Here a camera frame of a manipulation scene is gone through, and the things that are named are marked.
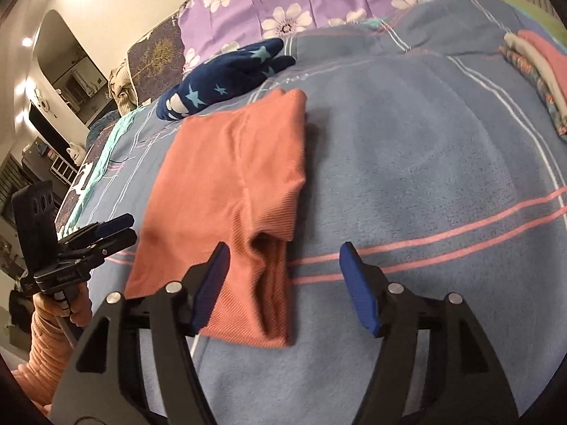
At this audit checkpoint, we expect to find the dark pillow with gold print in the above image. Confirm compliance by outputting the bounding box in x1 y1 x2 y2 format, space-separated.
127 20 187 107

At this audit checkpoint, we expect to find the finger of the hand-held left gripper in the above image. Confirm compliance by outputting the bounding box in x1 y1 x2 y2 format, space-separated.
66 229 138 269
62 213 136 249

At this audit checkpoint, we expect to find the stack of folded clothes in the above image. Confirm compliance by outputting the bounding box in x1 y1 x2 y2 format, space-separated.
499 44 567 136

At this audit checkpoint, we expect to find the person's left hand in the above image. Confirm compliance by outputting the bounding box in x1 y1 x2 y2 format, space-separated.
34 283 94 327

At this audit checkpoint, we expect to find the orange knit shirt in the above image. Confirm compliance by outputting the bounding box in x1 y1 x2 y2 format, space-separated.
125 87 308 348

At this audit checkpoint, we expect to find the navy star print garment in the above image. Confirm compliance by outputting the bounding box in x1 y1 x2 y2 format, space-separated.
156 38 297 122

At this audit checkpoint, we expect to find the green cloth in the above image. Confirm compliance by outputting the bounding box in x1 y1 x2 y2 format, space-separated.
481 0 565 32

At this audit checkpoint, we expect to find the black television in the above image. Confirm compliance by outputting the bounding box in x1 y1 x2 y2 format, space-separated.
29 102 72 151

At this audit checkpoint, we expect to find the blue plaid blanket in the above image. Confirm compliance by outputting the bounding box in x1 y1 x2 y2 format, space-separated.
53 0 567 425

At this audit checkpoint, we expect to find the beige crumpled cloth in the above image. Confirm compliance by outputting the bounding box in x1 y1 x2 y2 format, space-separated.
108 64 138 116

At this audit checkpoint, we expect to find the grey cable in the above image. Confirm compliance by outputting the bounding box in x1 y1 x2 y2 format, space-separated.
57 312 77 348

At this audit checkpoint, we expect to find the folded pink garment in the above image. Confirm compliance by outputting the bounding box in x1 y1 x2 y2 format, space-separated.
517 29 567 94

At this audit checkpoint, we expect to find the teal patterned cloth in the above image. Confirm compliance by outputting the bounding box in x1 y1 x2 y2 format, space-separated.
66 113 142 226

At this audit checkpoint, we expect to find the arched doorway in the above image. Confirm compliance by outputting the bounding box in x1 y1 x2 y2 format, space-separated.
33 9 111 120

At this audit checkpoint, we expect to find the white shelf rack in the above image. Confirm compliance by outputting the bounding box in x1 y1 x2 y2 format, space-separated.
51 155 83 184

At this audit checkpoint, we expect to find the folded beige garment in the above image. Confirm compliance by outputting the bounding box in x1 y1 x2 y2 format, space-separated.
504 32 567 127

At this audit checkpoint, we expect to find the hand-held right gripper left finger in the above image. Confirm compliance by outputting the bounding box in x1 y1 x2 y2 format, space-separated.
49 242 231 425

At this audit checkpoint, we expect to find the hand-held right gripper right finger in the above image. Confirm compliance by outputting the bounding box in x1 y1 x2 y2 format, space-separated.
339 242 519 425

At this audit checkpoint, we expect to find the person's left forearm orange sleeve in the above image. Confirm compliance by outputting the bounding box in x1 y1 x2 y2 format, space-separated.
11 314 78 417

